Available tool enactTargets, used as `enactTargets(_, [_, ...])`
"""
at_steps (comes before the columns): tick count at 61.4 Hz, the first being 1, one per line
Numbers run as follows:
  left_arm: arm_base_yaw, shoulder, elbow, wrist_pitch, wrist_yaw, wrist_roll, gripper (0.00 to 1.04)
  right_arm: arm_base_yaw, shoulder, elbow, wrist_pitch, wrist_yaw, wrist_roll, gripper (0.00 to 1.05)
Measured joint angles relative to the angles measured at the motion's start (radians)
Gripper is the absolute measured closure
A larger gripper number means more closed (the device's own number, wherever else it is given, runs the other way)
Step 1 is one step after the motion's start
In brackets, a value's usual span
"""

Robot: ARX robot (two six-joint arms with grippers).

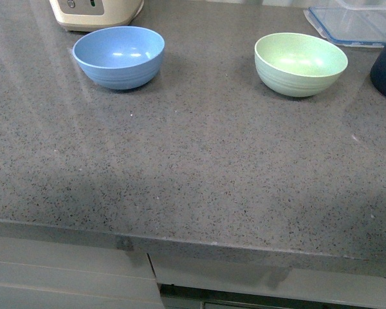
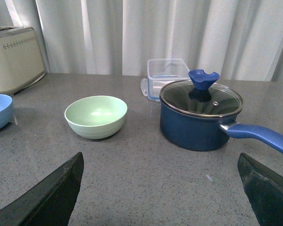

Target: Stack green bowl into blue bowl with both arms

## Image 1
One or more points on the blue bowl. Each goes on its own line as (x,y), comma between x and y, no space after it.
(121,57)

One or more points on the green bowl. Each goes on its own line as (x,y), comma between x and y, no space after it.
(298,65)

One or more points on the white cabinet drawer right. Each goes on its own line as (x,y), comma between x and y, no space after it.
(261,286)

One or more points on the white cabinet drawer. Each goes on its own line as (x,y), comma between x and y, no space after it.
(261,286)
(38,274)

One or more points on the cream toaster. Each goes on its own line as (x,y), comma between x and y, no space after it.
(88,15)

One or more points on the white cabinet drawer left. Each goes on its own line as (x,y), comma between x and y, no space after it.
(38,274)

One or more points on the clear plastic container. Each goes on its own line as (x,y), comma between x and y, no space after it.
(350,23)

